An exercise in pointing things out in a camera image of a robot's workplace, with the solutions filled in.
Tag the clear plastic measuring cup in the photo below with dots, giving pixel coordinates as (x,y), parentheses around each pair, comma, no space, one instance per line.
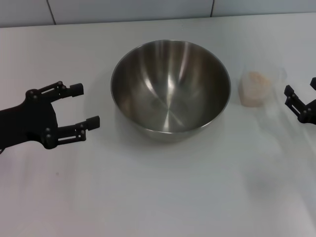
(279,81)

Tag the white rice heap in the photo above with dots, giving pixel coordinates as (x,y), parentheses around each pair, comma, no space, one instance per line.
(254,89)

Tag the stainless steel mixing bowl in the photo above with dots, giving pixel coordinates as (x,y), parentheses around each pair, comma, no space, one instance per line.
(170,86)

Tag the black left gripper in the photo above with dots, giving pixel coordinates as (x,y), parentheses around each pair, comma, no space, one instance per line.
(27,121)

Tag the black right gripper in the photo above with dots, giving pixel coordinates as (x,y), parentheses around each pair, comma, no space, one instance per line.
(311,113)

